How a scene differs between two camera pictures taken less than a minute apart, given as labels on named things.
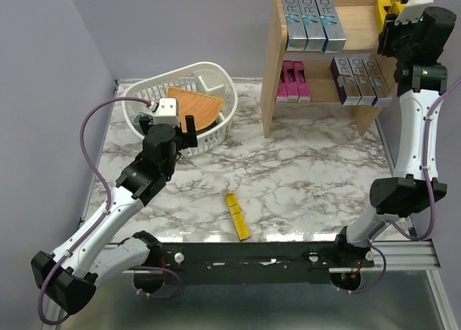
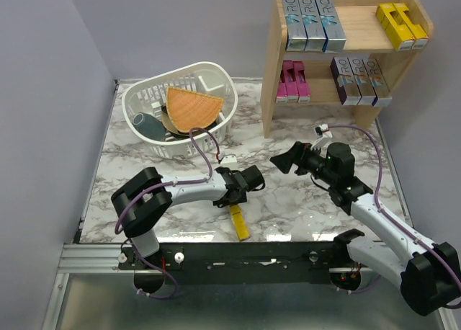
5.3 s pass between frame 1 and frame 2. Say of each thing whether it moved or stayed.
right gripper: moved
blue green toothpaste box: stayed
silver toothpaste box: stayed
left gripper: moved
